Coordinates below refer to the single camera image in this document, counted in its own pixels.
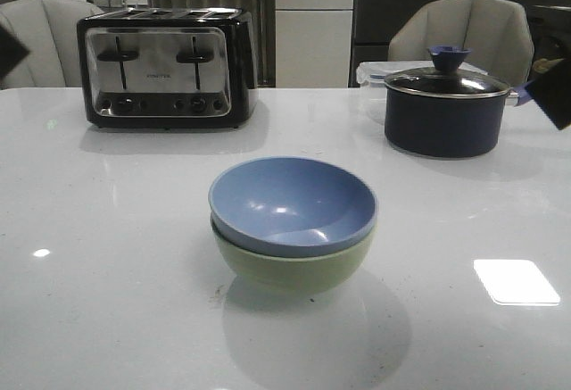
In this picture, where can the blue bowl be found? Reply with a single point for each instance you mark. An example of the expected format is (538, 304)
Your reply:
(292, 207)

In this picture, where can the green bowl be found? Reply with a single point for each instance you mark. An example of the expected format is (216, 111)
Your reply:
(293, 276)

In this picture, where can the clear plastic food container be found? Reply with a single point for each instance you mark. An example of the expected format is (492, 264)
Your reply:
(372, 74)

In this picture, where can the black chrome four-slot toaster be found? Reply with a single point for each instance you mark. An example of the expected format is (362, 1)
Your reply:
(168, 68)

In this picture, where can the dark blue saucepan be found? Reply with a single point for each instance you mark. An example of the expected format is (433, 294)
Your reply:
(448, 126)

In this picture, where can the white cabinet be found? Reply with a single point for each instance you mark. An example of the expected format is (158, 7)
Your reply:
(313, 43)

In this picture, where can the glass pot lid blue knob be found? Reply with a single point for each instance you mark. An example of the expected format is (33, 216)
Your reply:
(445, 78)

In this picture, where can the dark counter unit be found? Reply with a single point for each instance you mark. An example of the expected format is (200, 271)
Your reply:
(375, 22)

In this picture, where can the beige chair right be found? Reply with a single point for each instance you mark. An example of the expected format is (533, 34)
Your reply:
(496, 31)

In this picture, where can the beige chair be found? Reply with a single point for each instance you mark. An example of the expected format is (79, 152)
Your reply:
(48, 28)
(496, 31)

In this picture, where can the beige chair left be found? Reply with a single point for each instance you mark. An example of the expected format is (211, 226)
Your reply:
(48, 28)

